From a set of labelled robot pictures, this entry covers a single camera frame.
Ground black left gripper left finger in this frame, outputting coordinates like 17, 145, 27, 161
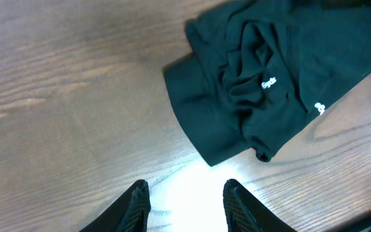
81, 180, 151, 232

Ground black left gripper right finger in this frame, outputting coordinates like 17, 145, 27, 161
223, 179, 296, 232

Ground black t-shirt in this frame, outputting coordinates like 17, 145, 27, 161
164, 0, 371, 166

